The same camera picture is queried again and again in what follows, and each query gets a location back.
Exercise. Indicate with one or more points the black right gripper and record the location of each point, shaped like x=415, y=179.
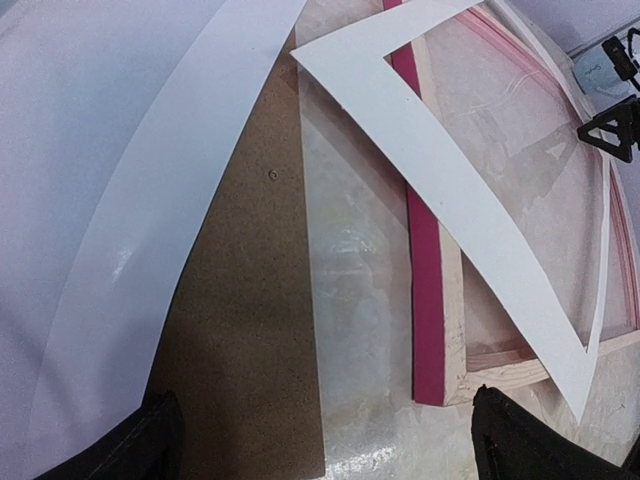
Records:
x=616, y=130

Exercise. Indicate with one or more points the brown backing board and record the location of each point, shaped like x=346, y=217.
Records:
x=238, y=349

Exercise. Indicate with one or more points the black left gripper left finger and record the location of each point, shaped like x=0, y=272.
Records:
x=148, y=444

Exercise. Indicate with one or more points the pink wooden picture frame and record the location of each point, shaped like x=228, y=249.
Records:
x=442, y=373

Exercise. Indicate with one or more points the white photo mat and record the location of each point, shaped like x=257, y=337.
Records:
x=350, y=64

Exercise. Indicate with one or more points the light blue mug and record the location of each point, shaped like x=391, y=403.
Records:
x=595, y=74

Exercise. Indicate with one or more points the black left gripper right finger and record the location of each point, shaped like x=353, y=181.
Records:
x=511, y=443

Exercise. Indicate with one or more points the white paper sheets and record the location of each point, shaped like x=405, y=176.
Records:
x=118, y=120

